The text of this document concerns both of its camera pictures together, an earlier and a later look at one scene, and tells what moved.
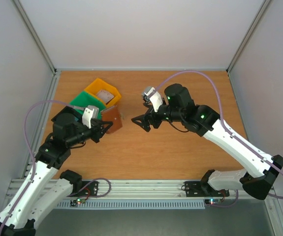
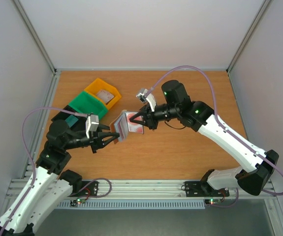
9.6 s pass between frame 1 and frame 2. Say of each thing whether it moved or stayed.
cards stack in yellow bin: stayed
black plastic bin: stayed
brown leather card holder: moved
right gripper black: stayed
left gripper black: moved
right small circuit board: stayed
